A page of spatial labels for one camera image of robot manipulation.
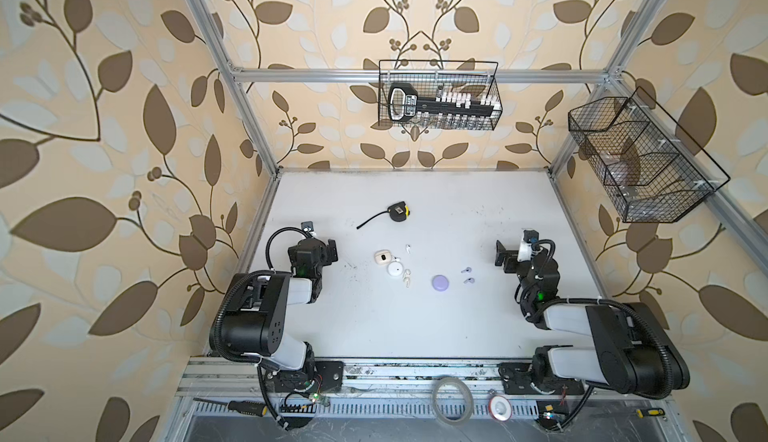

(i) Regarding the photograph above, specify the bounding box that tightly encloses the black yellow screwdriver right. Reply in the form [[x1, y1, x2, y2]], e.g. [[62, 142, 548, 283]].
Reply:
[[636, 407, 666, 419]]

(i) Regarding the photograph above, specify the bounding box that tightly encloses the right side wire basket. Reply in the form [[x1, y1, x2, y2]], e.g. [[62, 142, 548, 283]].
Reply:
[[568, 88, 731, 223]]

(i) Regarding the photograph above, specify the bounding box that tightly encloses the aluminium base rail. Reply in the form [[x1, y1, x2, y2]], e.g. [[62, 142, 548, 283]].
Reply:
[[173, 356, 676, 400]]

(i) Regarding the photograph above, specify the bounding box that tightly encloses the black socket set holder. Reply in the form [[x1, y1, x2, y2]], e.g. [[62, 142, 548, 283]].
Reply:
[[384, 82, 502, 122]]

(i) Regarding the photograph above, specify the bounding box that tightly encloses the black yellow screwdriver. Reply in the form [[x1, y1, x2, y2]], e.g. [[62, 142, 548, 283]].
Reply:
[[194, 398, 268, 417], [636, 407, 666, 419]]

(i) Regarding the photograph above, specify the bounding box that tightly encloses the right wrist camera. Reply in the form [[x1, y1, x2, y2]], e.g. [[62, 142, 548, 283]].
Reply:
[[517, 229, 539, 262]]

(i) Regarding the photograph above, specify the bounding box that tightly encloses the grey tape roll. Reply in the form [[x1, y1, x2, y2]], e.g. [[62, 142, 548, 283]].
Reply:
[[430, 377, 475, 426]]

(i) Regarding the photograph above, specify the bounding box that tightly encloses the white round earbud case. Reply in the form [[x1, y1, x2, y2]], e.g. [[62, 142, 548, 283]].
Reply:
[[387, 261, 404, 278]]

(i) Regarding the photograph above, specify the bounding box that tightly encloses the wire basket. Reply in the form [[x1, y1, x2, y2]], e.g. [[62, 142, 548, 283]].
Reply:
[[568, 88, 731, 223], [377, 58, 503, 132]]

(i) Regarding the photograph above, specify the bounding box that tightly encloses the small white tape roll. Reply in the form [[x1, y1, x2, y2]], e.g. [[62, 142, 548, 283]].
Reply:
[[488, 395, 513, 422]]

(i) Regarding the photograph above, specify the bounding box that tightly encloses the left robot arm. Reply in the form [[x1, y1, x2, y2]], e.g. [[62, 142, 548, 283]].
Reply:
[[209, 221, 338, 390]]

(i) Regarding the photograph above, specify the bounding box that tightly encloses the purple round earbud case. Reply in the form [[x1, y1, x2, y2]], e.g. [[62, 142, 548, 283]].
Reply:
[[431, 274, 450, 292]]

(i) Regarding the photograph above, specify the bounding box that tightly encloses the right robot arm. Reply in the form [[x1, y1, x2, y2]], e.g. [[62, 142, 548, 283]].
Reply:
[[494, 230, 691, 400]]

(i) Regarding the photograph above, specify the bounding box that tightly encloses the black yellow tape measure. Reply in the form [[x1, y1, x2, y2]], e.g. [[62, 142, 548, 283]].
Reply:
[[356, 201, 411, 230]]

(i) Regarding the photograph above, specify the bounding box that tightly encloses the black yellow screwdriver left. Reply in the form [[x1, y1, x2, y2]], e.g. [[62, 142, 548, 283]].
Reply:
[[194, 398, 268, 417]]

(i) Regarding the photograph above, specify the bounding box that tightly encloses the rear wire basket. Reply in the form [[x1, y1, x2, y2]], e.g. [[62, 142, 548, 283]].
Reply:
[[377, 58, 503, 132]]

